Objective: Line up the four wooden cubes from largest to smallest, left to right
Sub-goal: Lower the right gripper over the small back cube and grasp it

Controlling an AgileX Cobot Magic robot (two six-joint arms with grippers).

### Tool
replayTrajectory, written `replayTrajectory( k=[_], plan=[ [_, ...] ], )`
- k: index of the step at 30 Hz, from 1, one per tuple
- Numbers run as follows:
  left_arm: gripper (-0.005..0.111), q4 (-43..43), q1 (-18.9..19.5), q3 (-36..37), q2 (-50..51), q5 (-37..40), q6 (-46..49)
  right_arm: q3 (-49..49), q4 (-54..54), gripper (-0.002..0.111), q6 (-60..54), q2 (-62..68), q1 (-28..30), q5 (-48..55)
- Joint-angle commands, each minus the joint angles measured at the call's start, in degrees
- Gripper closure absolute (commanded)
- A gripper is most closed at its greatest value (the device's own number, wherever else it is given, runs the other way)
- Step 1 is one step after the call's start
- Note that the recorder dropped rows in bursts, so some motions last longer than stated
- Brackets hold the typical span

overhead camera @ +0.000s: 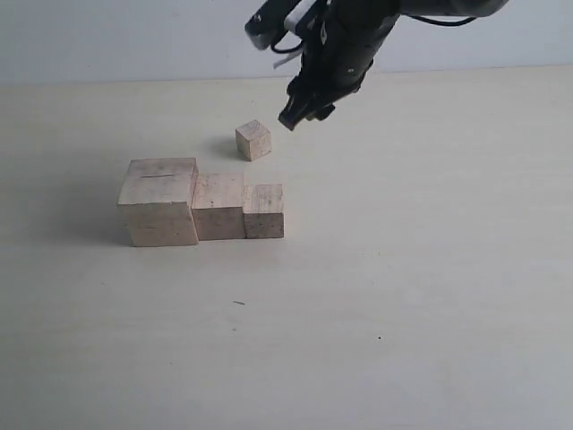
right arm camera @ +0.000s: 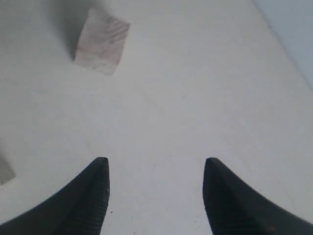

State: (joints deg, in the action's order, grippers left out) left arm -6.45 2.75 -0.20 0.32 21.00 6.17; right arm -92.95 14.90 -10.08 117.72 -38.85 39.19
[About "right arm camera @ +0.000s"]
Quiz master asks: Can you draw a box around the smallest wooden cube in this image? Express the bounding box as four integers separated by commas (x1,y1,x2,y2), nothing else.
73,8,131,75

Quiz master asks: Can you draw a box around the third largest wooden cube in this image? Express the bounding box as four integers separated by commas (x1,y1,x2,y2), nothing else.
0,153,16,186

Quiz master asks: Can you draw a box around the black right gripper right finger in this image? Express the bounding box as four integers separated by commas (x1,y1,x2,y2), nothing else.
202,158,313,235

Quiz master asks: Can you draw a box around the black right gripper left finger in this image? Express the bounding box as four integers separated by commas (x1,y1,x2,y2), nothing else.
0,157,110,235

